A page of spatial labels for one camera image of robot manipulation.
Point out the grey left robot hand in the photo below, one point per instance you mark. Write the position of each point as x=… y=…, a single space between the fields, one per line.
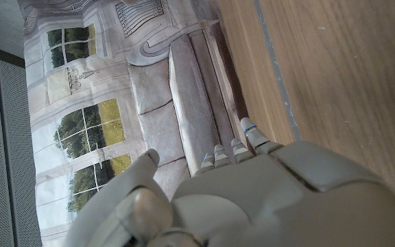
x=286 y=206

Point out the printed sofa room backdrop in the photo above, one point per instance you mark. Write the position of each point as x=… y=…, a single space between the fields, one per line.
x=115 y=79

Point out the grey tape outline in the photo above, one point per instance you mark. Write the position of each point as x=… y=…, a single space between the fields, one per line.
x=279 y=79

